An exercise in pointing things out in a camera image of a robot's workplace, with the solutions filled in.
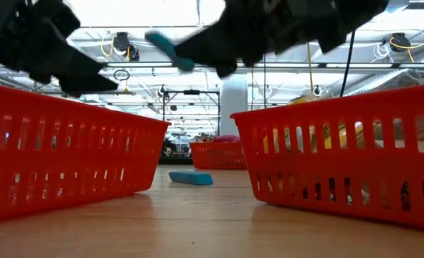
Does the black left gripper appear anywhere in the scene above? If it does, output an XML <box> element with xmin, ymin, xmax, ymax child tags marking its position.
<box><xmin>0</xmin><ymin>0</ymin><xmax>120</xmax><ymax>95</ymax></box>

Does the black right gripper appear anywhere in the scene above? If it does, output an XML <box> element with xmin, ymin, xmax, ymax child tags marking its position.
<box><xmin>173</xmin><ymin>0</ymin><xmax>342</xmax><ymax>80</ymax></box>

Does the blue rectangular eraser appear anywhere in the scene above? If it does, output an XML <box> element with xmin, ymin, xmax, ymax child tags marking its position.
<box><xmin>168</xmin><ymin>170</ymin><xmax>215</xmax><ymax>186</ymax></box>
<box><xmin>144</xmin><ymin>31</ymin><xmax>196</xmax><ymax>73</ymax></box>

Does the white building column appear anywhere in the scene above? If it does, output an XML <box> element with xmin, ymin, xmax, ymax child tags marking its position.
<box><xmin>220</xmin><ymin>74</ymin><xmax>249</xmax><ymax>137</ymax></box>

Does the red plastic slotted basket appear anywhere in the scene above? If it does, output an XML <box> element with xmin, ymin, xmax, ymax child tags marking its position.
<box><xmin>189</xmin><ymin>141</ymin><xmax>248</xmax><ymax>171</ymax></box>
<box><xmin>230</xmin><ymin>82</ymin><xmax>424</xmax><ymax>232</ymax></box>
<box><xmin>0</xmin><ymin>82</ymin><xmax>172</xmax><ymax>224</ymax></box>

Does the black cable loop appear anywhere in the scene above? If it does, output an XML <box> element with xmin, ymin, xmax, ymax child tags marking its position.
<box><xmin>112</xmin><ymin>68</ymin><xmax>131</xmax><ymax>82</ymax></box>

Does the black metal rack frame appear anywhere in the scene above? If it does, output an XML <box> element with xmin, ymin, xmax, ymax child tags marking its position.
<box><xmin>162</xmin><ymin>89</ymin><xmax>222</xmax><ymax>138</ymax></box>

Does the black ceiling device yellow cable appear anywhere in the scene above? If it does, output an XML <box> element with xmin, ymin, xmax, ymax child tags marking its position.
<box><xmin>371</xmin><ymin>29</ymin><xmax>424</xmax><ymax>65</ymax></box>
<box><xmin>100</xmin><ymin>31</ymin><xmax>141</xmax><ymax>62</ymax></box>

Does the black hanging cable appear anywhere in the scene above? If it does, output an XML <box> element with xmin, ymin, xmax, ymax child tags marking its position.
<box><xmin>262</xmin><ymin>53</ymin><xmax>268</xmax><ymax>109</ymax></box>

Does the yellow hanging cord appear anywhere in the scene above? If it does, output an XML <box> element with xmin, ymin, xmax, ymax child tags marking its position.
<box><xmin>306</xmin><ymin>42</ymin><xmax>315</xmax><ymax>95</ymax></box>

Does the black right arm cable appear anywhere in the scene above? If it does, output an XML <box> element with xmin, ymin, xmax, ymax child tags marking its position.
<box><xmin>339</xmin><ymin>29</ymin><xmax>357</xmax><ymax>98</ymax></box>

